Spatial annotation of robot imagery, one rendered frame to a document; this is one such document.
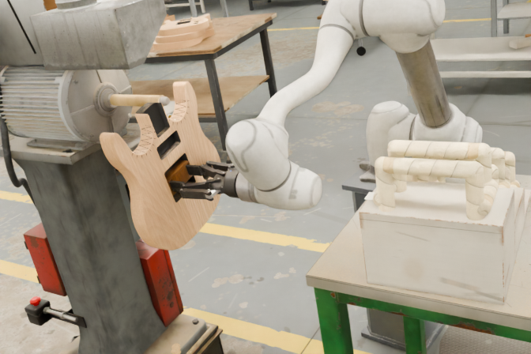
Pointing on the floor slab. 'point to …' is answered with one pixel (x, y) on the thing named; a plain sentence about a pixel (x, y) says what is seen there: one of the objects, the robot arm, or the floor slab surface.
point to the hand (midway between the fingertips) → (181, 177)
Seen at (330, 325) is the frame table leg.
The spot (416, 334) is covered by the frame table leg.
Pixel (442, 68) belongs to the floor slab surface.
